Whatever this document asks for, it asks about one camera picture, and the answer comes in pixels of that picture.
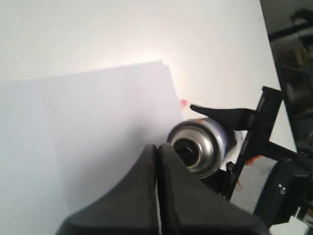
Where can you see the white paper sheet stack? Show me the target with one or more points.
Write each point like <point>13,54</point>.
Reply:
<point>65,141</point>

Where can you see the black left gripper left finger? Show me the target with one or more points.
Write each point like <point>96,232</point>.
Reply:
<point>130,208</point>

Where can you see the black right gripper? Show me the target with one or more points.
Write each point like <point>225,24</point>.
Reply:
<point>259,124</point>

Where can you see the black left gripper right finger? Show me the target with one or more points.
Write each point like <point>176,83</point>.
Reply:
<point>188,207</point>

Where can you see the white dotted spray paint can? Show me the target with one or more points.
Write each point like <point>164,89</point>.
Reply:
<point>205,146</point>

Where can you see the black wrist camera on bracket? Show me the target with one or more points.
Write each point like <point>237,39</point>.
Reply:
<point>289,186</point>

